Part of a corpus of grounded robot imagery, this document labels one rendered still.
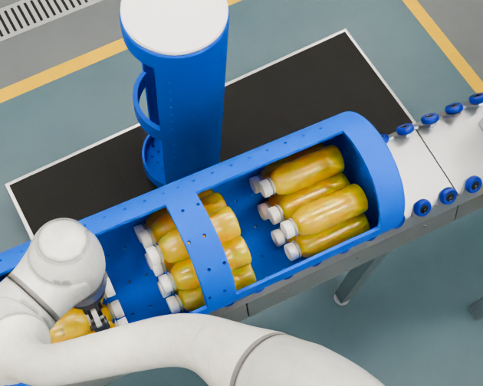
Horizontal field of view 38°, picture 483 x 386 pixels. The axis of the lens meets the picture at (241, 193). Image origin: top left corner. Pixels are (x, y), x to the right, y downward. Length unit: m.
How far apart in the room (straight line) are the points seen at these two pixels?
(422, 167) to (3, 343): 1.17
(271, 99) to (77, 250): 1.83
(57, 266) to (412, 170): 1.06
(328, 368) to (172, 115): 1.46
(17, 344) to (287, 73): 2.03
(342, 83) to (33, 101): 1.25
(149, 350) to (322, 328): 1.79
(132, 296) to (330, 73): 1.55
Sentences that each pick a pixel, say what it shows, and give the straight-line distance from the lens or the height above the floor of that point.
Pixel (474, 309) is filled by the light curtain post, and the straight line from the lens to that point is 2.71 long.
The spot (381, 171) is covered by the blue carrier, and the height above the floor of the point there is 1.22.
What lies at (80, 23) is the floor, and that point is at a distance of 3.16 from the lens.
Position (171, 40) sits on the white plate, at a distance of 1.79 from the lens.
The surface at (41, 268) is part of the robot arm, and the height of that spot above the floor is 1.53.
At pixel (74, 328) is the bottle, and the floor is 1.13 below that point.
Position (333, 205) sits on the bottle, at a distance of 1.49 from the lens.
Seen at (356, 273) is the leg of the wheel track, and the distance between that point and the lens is 2.29.
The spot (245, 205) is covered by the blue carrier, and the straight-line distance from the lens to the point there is 1.64.
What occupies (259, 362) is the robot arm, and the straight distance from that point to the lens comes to 0.68.
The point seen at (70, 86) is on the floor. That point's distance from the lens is 2.98.
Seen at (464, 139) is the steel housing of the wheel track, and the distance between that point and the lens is 1.90.
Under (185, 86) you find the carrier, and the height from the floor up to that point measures 0.89.
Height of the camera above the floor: 2.49
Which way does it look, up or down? 66 degrees down
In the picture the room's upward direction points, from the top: 8 degrees clockwise
